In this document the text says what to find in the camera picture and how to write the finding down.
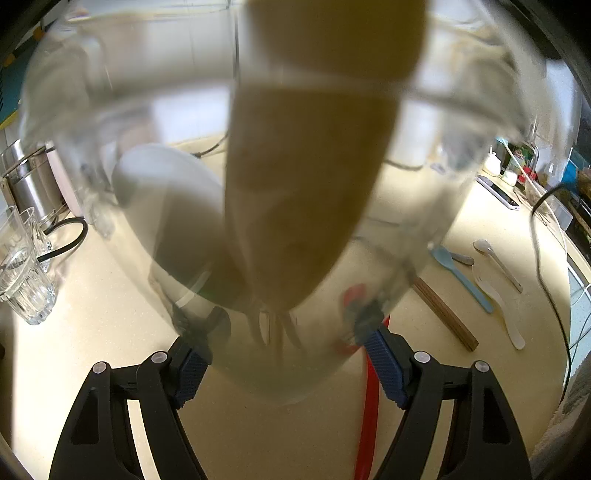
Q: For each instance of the white plastic spoon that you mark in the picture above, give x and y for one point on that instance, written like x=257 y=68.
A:
x=485 y=247

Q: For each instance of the green wall utensil holder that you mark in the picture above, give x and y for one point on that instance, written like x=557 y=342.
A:
x=9 y=92

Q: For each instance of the metal spoon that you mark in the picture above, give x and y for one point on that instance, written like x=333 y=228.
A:
x=464 y=259

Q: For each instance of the wooden spatula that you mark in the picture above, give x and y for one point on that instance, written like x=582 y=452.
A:
x=314 y=161

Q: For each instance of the white plastic fork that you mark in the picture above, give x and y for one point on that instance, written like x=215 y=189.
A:
x=503 y=314

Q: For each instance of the small glass tumbler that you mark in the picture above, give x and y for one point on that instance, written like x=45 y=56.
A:
x=39 y=230

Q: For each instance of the white electric kettle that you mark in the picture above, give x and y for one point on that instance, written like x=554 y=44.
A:
x=57 y=180

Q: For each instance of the clear glass jar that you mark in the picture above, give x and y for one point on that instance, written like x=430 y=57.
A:
x=323 y=378

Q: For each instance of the small white bottle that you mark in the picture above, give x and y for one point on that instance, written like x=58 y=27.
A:
x=491 y=164

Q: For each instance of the large ribbed glass tumbler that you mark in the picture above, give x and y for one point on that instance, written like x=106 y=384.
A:
x=23 y=286

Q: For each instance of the stainless steel container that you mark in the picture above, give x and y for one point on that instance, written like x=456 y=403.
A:
x=27 y=184

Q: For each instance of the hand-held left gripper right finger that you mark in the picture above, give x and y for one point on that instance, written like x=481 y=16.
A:
x=388 y=369

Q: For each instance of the blue plastic spoon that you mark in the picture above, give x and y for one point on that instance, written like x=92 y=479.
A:
x=466 y=281

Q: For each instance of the white flat device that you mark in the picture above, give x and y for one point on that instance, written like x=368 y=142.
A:
x=498 y=194

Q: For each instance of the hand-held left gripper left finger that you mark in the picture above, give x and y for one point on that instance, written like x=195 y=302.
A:
x=189 y=374

